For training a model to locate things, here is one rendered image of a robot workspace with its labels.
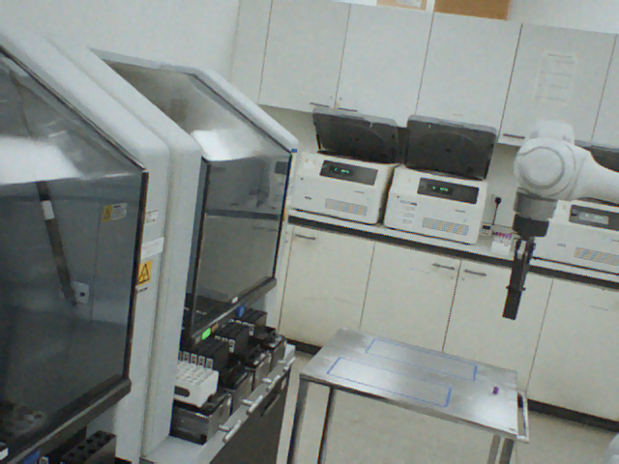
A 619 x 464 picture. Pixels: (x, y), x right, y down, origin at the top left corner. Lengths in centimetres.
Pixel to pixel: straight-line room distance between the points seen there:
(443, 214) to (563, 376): 115
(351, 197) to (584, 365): 163
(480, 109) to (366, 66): 75
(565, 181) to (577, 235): 250
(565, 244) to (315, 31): 197
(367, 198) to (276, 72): 106
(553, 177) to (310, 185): 271
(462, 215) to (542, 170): 248
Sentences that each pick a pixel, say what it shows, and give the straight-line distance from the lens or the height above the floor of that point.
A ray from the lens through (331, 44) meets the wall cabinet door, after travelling 406.
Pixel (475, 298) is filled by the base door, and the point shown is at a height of 61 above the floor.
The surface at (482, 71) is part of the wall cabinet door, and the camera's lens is 392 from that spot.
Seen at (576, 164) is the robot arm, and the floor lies 153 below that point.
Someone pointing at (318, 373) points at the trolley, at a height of 82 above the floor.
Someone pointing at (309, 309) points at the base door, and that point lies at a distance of 393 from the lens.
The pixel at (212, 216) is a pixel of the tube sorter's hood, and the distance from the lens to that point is 146.
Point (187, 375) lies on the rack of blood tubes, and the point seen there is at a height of 86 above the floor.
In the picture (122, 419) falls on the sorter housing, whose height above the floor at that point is 89.
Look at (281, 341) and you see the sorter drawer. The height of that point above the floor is 81.
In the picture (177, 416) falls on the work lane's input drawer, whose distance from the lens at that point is 159.
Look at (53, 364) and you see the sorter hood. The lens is 106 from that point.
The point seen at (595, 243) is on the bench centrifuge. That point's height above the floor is 106.
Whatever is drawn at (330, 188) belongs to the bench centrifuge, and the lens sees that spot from 375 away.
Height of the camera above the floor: 156
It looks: 12 degrees down
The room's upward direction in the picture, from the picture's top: 9 degrees clockwise
